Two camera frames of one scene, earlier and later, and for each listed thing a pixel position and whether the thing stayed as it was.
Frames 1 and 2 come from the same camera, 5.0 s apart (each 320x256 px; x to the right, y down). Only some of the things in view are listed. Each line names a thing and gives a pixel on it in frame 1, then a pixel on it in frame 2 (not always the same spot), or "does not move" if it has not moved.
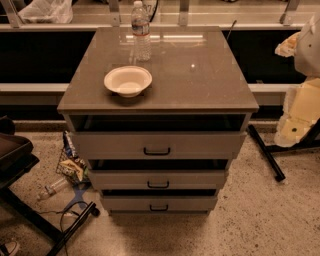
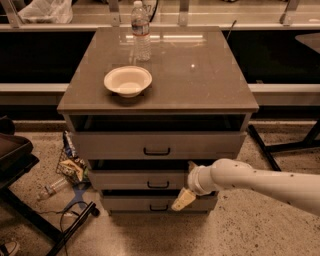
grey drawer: [156, 179] does not move
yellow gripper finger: [288, 47] to [184, 198]
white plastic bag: [47, 11] does not move
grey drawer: [160, 203] does not move
